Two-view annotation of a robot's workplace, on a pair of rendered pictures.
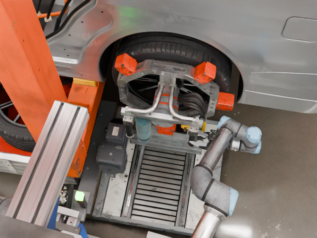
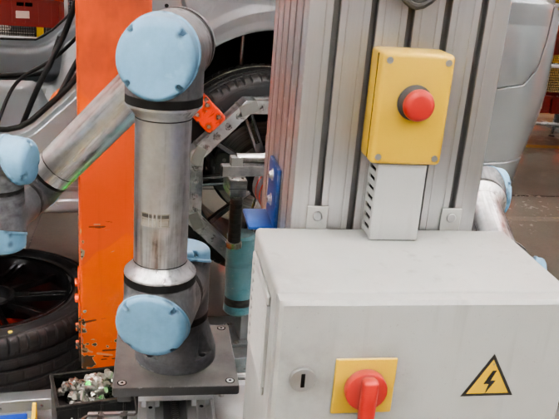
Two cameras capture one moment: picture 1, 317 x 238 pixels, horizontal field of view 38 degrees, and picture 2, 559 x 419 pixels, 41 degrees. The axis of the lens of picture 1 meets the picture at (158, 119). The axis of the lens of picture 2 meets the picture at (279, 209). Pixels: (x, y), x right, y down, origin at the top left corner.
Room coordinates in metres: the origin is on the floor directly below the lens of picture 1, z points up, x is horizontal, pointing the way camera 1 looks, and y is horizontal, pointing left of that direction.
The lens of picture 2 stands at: (-0.74, 0.90, 1.58)
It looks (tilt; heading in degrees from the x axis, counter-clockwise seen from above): 20 degrees down; 334
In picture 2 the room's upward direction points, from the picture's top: 5 degrees clockwise
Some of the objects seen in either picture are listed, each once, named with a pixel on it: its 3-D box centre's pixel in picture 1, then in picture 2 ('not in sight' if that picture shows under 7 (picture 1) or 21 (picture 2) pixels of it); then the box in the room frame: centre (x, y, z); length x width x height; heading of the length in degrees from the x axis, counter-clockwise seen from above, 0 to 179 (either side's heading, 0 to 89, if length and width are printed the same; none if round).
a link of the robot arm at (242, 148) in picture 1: (249, 145); not in sight; (0.96, -0.47, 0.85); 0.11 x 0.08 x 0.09; 81
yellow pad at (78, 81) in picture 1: (87, 73); not in sight; (1.48, 0.43, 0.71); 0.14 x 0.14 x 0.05; 80
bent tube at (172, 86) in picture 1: (184, 100); not in sight; (1.13, -0.13, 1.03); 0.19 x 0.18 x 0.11; 170
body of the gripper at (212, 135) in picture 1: (219, 140); not in sight; (0.98, -0.32, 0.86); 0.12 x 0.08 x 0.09; 81
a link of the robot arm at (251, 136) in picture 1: (249, 135); not in sight; (0.97, -0.46, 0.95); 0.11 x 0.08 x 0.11; 61
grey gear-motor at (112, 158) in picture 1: (117, 143); not in sight; (1.22, 0.27, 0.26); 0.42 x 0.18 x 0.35; 170
